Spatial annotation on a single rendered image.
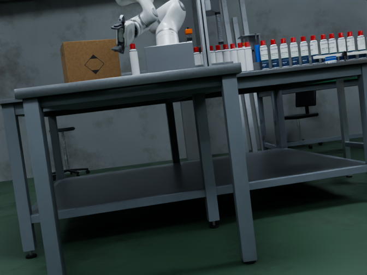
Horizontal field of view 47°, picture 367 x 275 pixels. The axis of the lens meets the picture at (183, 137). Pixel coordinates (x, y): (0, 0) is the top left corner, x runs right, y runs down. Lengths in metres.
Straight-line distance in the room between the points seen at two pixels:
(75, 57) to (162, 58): 0.59
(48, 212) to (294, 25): 5.07
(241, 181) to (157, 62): 0.71
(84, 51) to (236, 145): 1.12
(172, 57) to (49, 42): 4.27
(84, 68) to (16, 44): 3.93
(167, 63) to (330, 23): 4.64
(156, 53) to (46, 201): 0.85
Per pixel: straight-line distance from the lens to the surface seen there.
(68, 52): 2.47
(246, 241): 1.83
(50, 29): 6.25
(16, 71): 6.31
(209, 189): 2.35
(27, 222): 2.38
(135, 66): 2.74
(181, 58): 2.07
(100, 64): 2.48
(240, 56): 3.02
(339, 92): 3.46
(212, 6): 2.88
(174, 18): 2.33
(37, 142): 1.79
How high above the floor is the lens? 0.67
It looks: 4 degrees down
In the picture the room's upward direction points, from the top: 7 degrees counter-clockwise
